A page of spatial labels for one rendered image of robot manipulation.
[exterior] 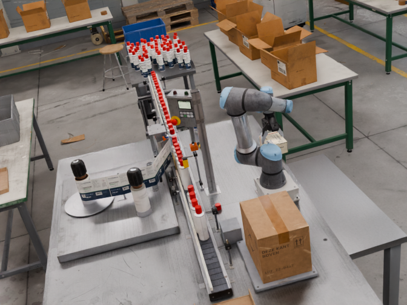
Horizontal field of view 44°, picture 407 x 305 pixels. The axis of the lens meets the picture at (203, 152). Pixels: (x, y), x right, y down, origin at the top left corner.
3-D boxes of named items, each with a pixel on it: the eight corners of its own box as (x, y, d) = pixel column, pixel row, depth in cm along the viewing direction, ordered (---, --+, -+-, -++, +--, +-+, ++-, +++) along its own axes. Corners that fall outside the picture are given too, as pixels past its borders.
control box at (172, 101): (178, 118, 300) (172, 89, 290) (205, 119, 293) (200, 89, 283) (171, 126, 292) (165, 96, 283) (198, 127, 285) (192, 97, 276)
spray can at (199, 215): (198, 236, 267) (191, 204, 257) (208, 233, 268) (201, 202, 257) (200, 242, 263) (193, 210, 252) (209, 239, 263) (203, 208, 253)
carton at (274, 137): (260, 146, 324) (258, 135, 320) (278, 141, 325) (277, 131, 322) (269, 157, 310) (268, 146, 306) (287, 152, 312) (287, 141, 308)
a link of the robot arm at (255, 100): (266, 89, 246) (294, 97, 290) (245, 87, 251) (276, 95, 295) (263, 113, 247) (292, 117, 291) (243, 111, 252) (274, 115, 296)
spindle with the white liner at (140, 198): (136, 210, 297) (124, 167, 282) (151, 206, 298) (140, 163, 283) (137, 218, 289) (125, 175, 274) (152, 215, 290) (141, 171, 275)
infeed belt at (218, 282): (166, 140, 375) (165, 135, 373) (177, 137, 376) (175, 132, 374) (212, 299, 233) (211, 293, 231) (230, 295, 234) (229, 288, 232)
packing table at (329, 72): (212, 91, 649) (203, 32, 611) (271, 76, 661) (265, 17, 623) (279, 175, 461) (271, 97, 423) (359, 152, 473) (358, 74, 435)
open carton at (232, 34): (217, 42, 570) (212, 9, 551) (252, 32, 580) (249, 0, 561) (230, 51, 538) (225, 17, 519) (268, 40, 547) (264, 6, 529)
